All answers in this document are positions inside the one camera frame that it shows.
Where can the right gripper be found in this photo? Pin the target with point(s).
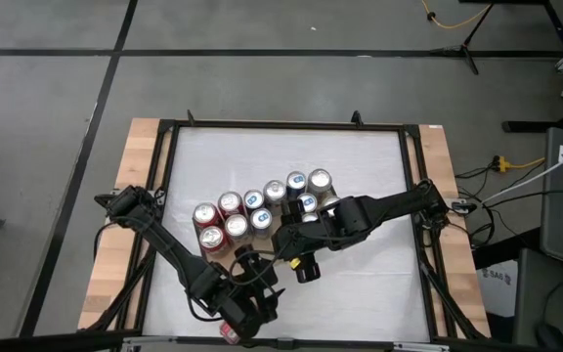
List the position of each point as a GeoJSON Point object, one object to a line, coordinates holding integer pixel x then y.
{"type": "Point", "coordinates": [301, 239]}

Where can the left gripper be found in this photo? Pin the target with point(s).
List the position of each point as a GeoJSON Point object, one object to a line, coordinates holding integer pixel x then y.
{"type": "Point", "coordinates": [245, 310]}

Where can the red soda can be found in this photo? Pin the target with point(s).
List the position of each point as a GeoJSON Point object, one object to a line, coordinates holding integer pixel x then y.
{"type": "Point", "coordinates": [229, 335]}
{"type": "Point", "coordinates": [206, 213]}

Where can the red Fanta can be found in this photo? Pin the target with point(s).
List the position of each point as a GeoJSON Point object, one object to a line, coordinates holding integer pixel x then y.
{"type": "Point", "coordinates": [213, 238]}

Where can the black tripod stand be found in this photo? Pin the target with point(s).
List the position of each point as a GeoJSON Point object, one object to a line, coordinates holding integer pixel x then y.
{"type": "Point", "coordinates": [464, 47]}

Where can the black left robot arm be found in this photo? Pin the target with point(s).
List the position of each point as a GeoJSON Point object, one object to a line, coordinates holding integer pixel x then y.
{"type": "Point", "coordinates": [164, 244]}

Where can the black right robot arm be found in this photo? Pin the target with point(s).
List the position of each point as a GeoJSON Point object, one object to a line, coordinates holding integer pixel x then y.
{"type": "Point", "coordinates": [394, 203]}

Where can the white cardboard box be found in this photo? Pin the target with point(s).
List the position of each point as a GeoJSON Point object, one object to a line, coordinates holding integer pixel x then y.
{"type": "Point", "coordinates": [496, 293]}

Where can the silver can with red base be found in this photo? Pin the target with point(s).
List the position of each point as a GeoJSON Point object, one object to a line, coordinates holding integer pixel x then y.
{"type": "Point", "coordinates": [319, 181]}

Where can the black frame clamp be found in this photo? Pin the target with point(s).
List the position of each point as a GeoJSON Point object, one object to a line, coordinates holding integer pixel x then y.
{"type": "Point", "coordinates": [191, 118]}
{"type": "Point", "coordinates": [357, 118]}

